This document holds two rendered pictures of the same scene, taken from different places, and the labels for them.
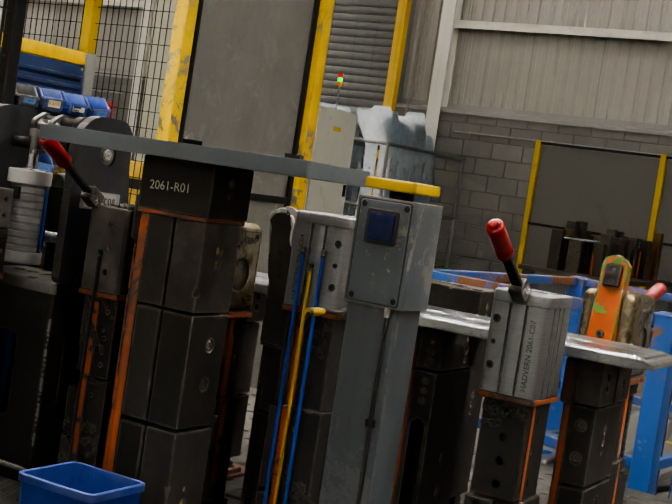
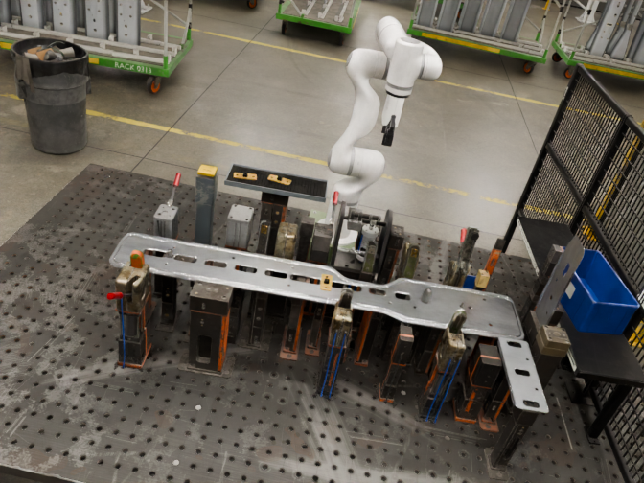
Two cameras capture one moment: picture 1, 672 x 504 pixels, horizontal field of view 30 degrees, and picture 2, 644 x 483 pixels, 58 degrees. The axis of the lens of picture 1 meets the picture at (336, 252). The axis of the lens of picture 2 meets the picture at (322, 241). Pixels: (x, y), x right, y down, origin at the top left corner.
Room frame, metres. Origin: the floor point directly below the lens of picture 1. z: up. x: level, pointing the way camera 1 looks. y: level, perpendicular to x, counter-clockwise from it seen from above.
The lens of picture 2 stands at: (3.14, -0.62, 2.22)
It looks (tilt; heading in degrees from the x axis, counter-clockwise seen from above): 34 degrees down; 149
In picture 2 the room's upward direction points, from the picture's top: 11 degrees clockwise
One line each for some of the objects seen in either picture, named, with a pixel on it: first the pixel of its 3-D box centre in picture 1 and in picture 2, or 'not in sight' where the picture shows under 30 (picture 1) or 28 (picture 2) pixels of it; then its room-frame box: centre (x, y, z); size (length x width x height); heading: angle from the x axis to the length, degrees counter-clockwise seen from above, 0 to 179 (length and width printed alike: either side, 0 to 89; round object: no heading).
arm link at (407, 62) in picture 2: not in sight; (406, 61); (1.67, 0.43, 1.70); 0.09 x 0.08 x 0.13; 68
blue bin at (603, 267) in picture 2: not in sight; (588, 288); (2.18, 1.05, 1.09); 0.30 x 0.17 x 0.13; 159
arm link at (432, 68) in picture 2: not in sight; (409, 53); (1.58, 0.50, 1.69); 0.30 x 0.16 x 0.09; 158
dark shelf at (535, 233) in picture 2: not in sight; (570, 287); (2.09, 1.10, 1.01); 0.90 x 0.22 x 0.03; 151
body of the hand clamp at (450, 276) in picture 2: not in sight; (446, 302); (1.92, 0.70, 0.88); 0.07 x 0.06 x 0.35; 151
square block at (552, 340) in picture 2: not in sight; (536, 372); (2.31, 0.80, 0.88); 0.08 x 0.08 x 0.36; 61
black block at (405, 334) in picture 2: not in sight; (396, 365); (2.12, 0.37, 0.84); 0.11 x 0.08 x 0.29; 151
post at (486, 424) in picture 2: not in sight; (500, 389); (2.31, 0.66, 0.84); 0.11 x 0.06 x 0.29; 151
